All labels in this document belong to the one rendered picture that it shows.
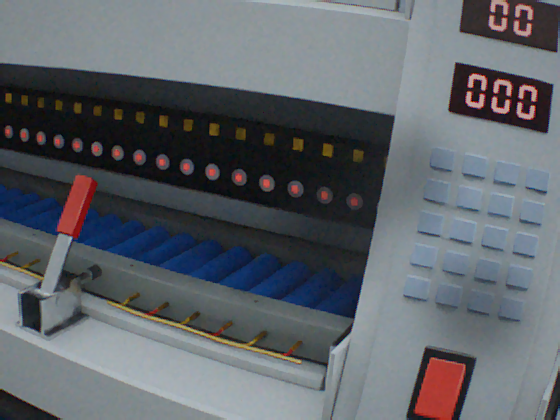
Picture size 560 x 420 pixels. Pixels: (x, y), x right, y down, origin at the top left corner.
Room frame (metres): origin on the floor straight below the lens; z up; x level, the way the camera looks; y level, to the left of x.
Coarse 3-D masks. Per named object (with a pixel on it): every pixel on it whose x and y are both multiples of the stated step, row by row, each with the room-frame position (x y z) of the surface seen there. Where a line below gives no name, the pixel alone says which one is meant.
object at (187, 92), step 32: (0, 64) 0.71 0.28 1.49; (96, 96) 0.66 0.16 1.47; (128, 96) 0.65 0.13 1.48; (160, 96) 0.63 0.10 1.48; (192, 96) 0.62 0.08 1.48; (224, 96) 0.61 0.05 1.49; (256, 96) 0.60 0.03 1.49; (320, 128) 0.58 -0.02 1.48; (352, 128) 0.58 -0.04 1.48; (384, 128) 0.57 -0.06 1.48
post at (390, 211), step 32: (416, 0) 0.36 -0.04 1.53; (416, 32) 0.36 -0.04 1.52; (416, 64) 0.35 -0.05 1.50; (416, 96) 0.35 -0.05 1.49; (416, 128) 0.35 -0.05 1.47; (384, 192) 0.36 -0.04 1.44; (384, 224) 0.36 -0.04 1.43; (384, 256) 0.35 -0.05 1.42; (384, 288) 0.35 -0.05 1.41; (544, 320) 0.32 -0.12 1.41; (352, 352) 0.36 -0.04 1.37; (544, 352) 0.32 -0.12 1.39; (352, 384) 0.35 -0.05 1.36; (544, 384) 0.32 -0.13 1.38; (352, 416) 0.35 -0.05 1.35; (512, 416) 0.33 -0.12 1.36
